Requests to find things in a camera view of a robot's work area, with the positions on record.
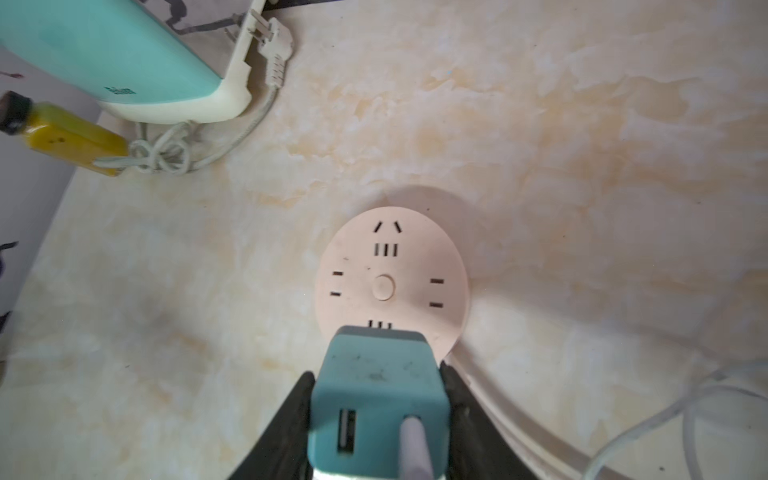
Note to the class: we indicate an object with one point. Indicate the yellow juice bottle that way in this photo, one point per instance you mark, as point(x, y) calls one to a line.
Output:
point(58, 133)

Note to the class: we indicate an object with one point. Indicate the mint green toaster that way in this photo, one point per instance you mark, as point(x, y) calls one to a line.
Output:
point(158, 62)

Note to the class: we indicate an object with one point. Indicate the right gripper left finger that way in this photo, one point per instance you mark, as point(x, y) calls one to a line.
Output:
point(281, 451)

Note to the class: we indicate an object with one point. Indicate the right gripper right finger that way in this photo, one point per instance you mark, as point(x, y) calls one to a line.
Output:
point(477, 450)

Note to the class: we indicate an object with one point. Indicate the round pink power strip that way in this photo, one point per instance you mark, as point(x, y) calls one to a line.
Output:
point(394, 268)

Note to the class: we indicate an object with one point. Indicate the teal usb charger block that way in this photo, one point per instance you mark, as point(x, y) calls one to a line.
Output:
point(379, 407)

